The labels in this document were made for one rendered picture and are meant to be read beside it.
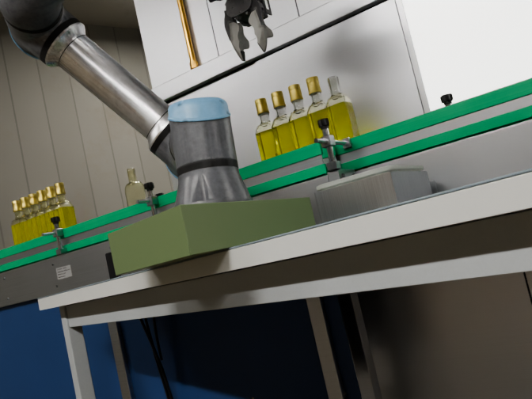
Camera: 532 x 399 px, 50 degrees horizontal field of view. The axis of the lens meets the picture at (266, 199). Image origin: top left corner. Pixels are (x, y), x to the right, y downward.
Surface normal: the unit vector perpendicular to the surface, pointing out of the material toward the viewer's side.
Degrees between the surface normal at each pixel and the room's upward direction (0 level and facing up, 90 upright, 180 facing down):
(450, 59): 90
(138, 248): 90
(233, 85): 90
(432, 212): 90
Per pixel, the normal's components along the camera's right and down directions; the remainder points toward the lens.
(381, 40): -0.55, 0.04
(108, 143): 0.62, -0.22
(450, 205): -0.76, 0.11
